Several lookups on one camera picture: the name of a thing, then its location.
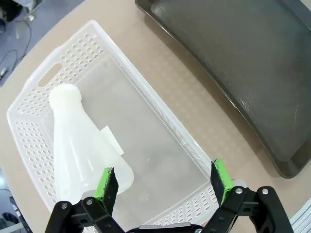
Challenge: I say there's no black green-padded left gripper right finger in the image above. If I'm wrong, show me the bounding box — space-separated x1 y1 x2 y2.
204 159 292 233

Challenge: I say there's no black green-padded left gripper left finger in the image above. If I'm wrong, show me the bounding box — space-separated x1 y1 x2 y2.
43 166 127 233

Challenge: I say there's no white paper label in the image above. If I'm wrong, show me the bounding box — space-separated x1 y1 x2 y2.
99 125 125 156

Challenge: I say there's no white plastic flask without band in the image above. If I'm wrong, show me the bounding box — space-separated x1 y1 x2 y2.
48 83 135 202

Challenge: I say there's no white perforated basket holding flask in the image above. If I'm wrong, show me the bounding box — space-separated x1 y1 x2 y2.
6 19 246 227

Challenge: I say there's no dark brown plastic tray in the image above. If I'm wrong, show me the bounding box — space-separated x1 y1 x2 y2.
135 0 311 180

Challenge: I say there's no aluminium frame profile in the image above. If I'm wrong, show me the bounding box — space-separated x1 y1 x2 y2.
290 200 311 233

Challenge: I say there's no black floor cable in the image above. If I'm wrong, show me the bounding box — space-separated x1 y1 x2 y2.
0 19 33 72

